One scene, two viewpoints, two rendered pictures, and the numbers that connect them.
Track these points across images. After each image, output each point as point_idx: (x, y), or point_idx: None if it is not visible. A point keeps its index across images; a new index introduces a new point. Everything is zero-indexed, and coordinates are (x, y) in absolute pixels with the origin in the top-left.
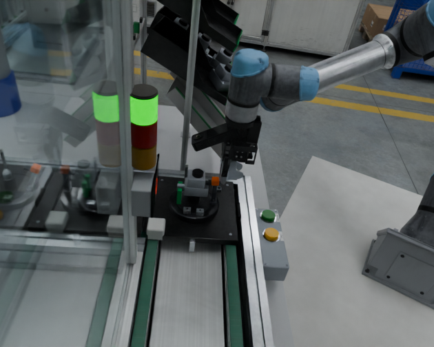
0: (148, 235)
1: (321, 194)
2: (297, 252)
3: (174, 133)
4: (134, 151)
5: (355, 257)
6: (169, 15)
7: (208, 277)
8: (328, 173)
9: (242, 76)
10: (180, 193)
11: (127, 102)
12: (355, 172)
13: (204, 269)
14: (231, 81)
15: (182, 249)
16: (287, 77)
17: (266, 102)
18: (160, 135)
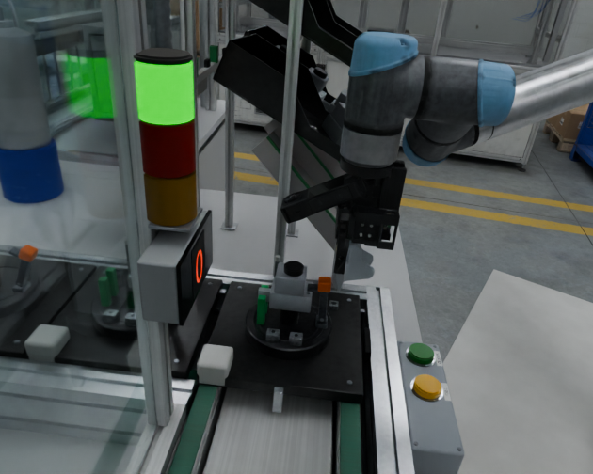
0: (200, 376)
1: (513, 328)
2: (477, 427)
3: (275, 231)
4: (149, 183)
5: (590, 444)
6: None
7: (304, 465)
8: (523, 295)
9: (368, 71)
10: (262, 303)
11: (129, 75)
12: (570, 296)
13: (297, 447)
14: (350, 87)
15: (262, 406)
16: (454, 74)
17: (414, 143)
18: (253, 232)
